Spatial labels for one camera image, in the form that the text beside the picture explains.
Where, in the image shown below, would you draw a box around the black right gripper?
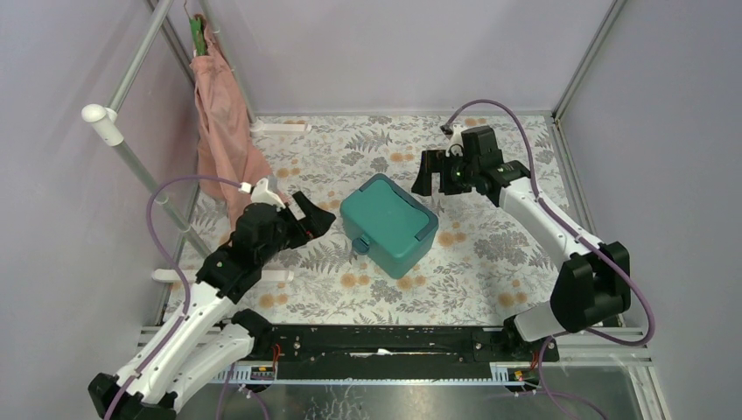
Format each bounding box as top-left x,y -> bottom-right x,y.
411,150 -> 480,196

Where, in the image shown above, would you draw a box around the teal medicine kit box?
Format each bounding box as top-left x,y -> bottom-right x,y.
339,173 -> 439,279

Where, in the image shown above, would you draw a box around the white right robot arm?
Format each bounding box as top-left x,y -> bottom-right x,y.
411,125 -> 631,361

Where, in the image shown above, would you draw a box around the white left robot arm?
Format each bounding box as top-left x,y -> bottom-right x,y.
87,192 -> 336,419

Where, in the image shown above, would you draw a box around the white rack foot rear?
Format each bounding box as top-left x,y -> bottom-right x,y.
249,120 -> 312,135

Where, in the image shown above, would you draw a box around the pink hanging cloth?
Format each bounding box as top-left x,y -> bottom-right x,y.
191,25 -> 288,233

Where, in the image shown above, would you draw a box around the green clothes hanger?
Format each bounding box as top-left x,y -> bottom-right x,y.
188,14 -> 207,57

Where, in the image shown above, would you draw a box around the white clothes rack pole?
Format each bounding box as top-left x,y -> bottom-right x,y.
80,104 -> 209,256

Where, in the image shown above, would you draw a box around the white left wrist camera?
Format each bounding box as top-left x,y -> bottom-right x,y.
238,175 -> 286,209

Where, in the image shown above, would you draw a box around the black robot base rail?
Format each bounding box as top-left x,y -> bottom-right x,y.
243,325 -> 560,382

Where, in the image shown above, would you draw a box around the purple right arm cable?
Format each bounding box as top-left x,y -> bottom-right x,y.
443,99 -> 657,420

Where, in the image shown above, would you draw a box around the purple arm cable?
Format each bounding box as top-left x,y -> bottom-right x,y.
101,175 -> 248,420
443,99 -> 657,420

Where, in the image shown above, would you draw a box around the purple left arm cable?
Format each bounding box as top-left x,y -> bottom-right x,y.
101,175 -> 248,420

